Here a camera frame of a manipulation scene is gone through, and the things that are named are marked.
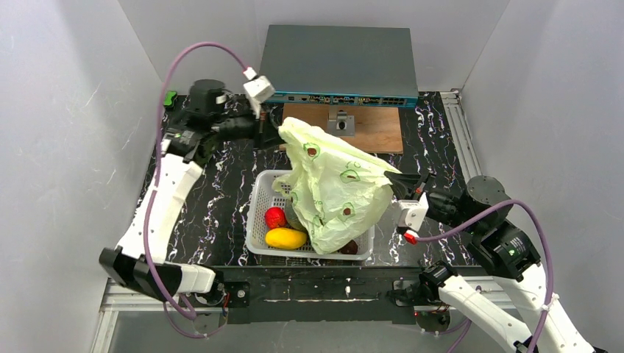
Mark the light green plastic bag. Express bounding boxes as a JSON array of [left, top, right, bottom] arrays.
[[272, 117, 398, 254]]

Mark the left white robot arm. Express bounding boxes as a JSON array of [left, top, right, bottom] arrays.
[[99, 76, 283, 302]]

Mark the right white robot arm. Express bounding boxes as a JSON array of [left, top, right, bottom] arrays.
[[386, 172, 596, 352]]

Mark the red fake strawberry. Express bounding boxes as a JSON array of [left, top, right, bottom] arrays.
[[264, 207, 288, 229]]

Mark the dark red fake fruit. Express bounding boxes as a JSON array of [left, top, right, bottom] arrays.
[[338, 240, 358, 255]]

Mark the green fake melon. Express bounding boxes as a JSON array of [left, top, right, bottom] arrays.
[[283, 199, 307, 232]]

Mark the yellow fake mango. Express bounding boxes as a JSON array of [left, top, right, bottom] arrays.
[[265, 227, 308, 250]]

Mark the white plastic basket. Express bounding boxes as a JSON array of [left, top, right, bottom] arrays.
[[246, 170, 375, 261]]

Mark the brown wooden board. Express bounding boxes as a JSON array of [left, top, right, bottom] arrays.
[[283, 104, 403, 154]]

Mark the green black small tool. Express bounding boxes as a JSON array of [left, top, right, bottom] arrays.
[[163, 90, 177, 109]]

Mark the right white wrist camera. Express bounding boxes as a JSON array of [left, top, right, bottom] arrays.
[[395, 193, 429, 245]]

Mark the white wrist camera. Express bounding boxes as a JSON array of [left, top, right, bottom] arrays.
[[243, 67, 276, 120], [395, 193, 429, 245]]

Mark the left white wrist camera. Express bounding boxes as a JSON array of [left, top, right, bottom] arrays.
[[243, 67, 276, 120]]

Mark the small metal bracket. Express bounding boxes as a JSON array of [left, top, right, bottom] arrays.
[[327, 110, 355, 137]]

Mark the grey network switch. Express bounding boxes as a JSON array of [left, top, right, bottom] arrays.
[[259, 24, 419, 107]]

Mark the black base frame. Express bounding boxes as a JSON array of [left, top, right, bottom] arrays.
[[213, 265, 443, 324]]

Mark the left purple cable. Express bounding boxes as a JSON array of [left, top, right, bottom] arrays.
[[143, 41, 255, 340]]

